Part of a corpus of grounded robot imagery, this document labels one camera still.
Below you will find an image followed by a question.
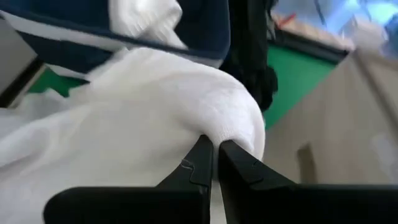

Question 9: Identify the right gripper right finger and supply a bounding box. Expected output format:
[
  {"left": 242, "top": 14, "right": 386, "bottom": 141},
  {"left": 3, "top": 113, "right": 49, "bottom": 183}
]
[{"left": 218, "top": 139, "right": 398, "bottom": 224}]

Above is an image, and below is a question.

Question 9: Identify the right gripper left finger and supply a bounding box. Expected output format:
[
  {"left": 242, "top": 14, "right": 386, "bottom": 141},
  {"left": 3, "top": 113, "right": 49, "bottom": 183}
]
[{"left": 43, "top": 134, "right": 215, "bottom": 224}]

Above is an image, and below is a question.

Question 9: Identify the beige fabric storage box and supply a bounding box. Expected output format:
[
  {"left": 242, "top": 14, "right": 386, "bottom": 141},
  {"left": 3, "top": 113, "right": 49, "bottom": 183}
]
[{"left": 264, "top": 46, "right": 398, "bottom": 186}]

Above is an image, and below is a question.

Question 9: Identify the black garment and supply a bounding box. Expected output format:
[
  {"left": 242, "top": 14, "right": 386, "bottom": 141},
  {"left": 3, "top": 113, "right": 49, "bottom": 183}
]
[{"left": 219, "top": 0, "right": 279, "bottom": 112}]

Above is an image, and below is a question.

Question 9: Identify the navy fabric storage box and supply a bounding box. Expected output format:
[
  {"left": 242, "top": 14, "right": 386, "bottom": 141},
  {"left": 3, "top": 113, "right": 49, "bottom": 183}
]
[{"left": 0, "top": 0, "right": 231, "bottom": 74}]

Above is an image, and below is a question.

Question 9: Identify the small white garment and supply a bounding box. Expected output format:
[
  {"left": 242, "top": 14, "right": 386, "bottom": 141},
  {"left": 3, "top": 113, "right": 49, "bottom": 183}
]
[{"left": 108, "top": 0, "right": 187, "bottom": 49}]

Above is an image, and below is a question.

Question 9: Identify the green table mat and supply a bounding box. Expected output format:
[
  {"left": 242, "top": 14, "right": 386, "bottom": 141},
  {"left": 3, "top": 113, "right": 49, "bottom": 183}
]
[{"left": 27, "top": 43, "right": 338, "bottom": 130}]

